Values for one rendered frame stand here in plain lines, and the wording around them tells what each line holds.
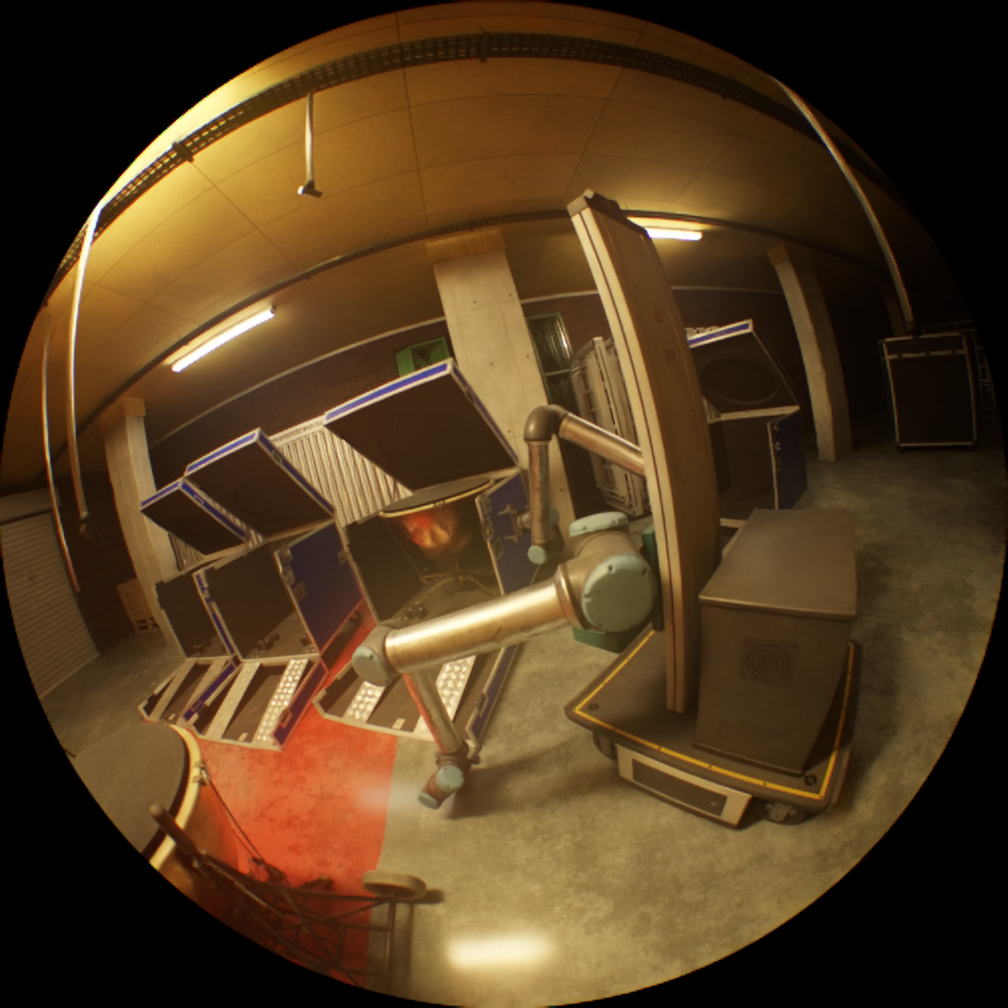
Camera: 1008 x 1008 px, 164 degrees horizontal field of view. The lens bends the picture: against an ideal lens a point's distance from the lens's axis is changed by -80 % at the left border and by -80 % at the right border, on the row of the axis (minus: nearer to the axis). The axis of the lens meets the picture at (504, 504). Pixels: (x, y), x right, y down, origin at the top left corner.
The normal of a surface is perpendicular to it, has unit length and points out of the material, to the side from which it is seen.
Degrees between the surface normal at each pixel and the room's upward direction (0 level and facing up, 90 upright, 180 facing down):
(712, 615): 90
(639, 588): 89
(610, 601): 89
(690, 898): 0
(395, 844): 0
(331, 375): 90
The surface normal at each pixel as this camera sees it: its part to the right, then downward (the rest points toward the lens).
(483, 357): 0.10, 0.16
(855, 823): -0.25, -0.95
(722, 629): -0.76, 0.31
